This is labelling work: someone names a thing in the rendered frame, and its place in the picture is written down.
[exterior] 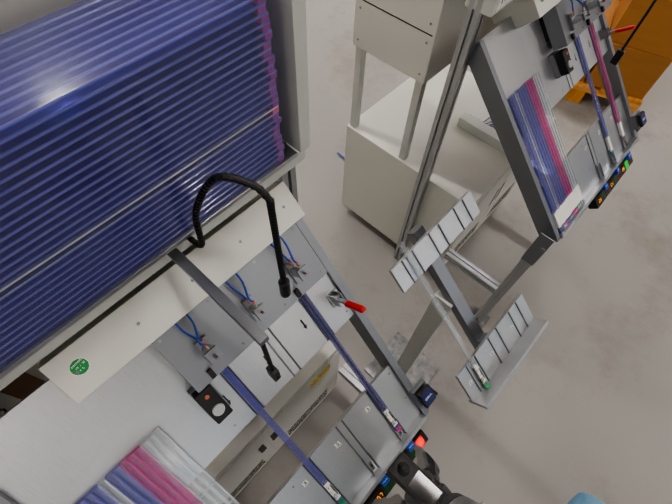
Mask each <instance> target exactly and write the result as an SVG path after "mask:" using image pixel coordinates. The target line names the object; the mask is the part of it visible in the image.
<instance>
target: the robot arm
mask: <svg viewBox="0 0 672 504"><path fill-rule="evenodd" d="M413 450H414V451H415V456H416V457H417V464H415V463H414V462H413V461H412V460H411V459H410V458H409V457H408V456H407V455H406V454H405V453H403V452H401V453H400V454H399V455H398V456H397V457H396V459H395V460H394V461H393V463H392V464H391V465H390V466H389V468H388V469H387V474H388V475H389V476H390V477H391V478H392V479H393V480H394V481H395V482H396V483H397V484H398V485H399V486H400V487H401V488H402V489H403V490H404V491H405V495H404V499H403V498H402V497H401V496H400V495H399V494H396V495H393V496H392V497H390V498H385V497H383V498H382V499H378V498H375V500H374V501H373V502H372V504H479V503H477V502H476V501H474V500H473V499H471V498H469V497H467V496H464V495H462V494H460V493H452V492H451V491H450V490H449V489H448V487H447V486H446V485H445V484H444V483H441V482H440V478H439V472H440V470H439V467H438V465H437V463H436V462H435V461H434V459H433V458H432V457H431V456H430V455H429V454H428V453H427V452H426V451H425V450H424V449H423V448H422V447H421V446H418V445H415V446H414V448H413ZM567 504H605V503H604V502H602V501H601V500H599V499H598V498H596V497H595V496H593V495H590V494H587V493H582V492H581V493H578V494H576V495H575V496H574V497H573V498H572V499H571V500H570V501H569V502H568V503H567Z"/></svg>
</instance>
